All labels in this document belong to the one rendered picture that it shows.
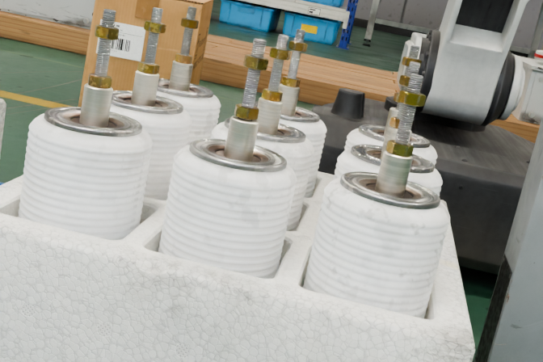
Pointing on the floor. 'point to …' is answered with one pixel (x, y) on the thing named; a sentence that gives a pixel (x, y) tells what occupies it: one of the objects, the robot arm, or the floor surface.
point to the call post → (519, 279)
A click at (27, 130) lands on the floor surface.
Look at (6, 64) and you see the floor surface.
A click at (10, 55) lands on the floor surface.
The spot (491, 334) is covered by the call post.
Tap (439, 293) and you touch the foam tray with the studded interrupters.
